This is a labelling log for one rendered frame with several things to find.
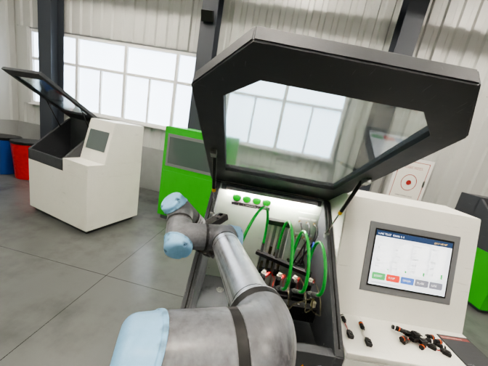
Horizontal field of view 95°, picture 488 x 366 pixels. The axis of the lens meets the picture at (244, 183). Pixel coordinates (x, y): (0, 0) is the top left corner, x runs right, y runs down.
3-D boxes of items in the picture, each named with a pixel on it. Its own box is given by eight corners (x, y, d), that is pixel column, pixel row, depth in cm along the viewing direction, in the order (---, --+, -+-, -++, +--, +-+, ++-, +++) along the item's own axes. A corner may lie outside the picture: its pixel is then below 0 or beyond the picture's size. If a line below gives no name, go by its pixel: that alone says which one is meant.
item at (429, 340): (401, 350, 97) (406, 339, 95) (387, 328, 107) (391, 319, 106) (452, 358, 97) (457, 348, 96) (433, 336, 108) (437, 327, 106)
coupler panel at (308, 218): (287, 260, 138) (299, 213, 131) (286, 257, 141) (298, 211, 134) (308, 263, 138) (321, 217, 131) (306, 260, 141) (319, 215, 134)
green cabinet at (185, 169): (156, 217, 399) (165, 125, 363) (179, 205, 476) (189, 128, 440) (210, 233, 377) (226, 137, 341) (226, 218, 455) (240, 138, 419)
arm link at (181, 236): (208, 244, 59) (206, 213, 67) (163, 242, 56) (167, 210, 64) (202, 261, 63) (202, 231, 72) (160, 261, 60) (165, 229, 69)
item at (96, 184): (9, 213, 326) (1, 65, 282) (86, 197, 426) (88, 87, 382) (66, 242, 282) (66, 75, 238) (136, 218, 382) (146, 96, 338)
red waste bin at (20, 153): (2, 176, 451) (-1, 138, 434) (33, 172, 509) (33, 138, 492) (27, 182, 444) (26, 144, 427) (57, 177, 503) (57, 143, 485)
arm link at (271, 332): (349, 348, 25) (240, 216, 72) (258, 360, 22) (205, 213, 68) (329, 435, 27) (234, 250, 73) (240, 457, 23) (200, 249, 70)
